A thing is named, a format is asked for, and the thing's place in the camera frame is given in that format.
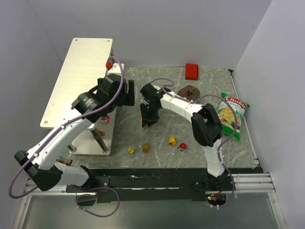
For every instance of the brown snack bar wrapper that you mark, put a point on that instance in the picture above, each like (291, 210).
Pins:
(67, 162)

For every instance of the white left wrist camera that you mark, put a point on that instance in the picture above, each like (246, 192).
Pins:
(115, 70)

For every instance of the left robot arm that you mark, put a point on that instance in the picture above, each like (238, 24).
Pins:
(40, 161)

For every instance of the red block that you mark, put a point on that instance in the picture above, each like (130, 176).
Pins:
(191, 71)

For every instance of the green chips bag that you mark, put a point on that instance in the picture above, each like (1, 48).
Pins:
(228, 118)

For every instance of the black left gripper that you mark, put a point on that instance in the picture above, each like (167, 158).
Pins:
(130, 92)

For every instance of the white two-tier shelf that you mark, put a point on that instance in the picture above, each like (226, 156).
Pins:
(85, 62)

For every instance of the yellow pink lion toy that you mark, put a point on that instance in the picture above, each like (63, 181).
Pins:
(100, 132)

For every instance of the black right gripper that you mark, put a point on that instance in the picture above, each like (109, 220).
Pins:
(148, 115)

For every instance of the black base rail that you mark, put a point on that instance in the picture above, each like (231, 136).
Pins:
(138, 184)

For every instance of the yellow duck toy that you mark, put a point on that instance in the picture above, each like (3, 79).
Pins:
(172, 141)

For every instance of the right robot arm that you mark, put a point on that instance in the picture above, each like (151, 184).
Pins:
(206, 125)

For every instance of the brown and green cup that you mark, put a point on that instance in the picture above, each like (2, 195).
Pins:
(189, 92)

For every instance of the olive round toy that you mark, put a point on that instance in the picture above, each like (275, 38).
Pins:
(146, 147)

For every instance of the yellow bee toy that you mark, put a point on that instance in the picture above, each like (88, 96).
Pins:
(131, 151)

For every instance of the strawberry cake toy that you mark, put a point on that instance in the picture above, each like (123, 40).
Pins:
(105, 120)

